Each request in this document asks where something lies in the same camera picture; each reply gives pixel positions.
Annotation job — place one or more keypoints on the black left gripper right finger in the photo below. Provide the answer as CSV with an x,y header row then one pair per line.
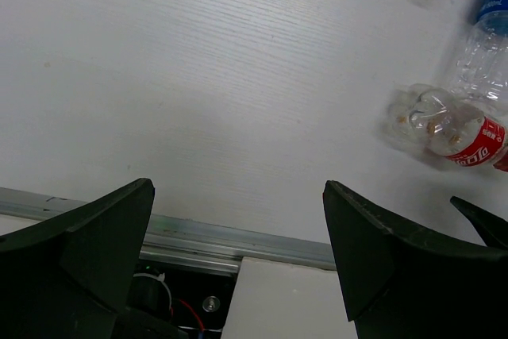
x,y
400,279

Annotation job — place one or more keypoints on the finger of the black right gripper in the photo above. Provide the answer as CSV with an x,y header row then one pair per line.
x,y
492,229

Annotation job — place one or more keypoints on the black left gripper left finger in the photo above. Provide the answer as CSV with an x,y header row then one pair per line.
x,y
69,276

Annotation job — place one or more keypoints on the red label cola bottle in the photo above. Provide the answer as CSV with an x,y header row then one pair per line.
x,y
424,119

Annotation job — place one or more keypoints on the blue label water bottle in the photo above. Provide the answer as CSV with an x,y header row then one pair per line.
x,y
480,74

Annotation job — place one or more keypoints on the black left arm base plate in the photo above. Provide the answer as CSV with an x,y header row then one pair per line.
x,y
194,300

